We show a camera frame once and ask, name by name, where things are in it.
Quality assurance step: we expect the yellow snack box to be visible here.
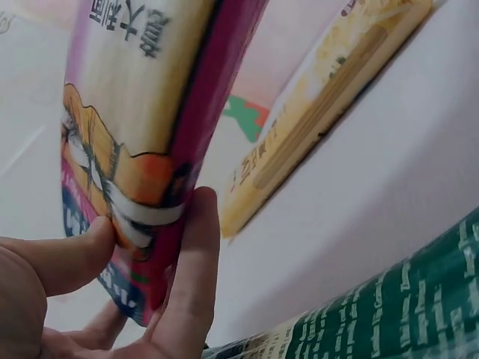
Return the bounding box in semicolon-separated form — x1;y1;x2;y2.
219;0;438;241

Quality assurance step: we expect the green printed packet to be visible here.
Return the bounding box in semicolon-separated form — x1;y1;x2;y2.
201;204;479;359

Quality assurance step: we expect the person's left hand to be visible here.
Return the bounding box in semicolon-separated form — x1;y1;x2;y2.
0;186;221;359

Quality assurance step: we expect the pink snack box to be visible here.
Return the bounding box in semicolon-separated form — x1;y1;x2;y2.
59;0;271;328

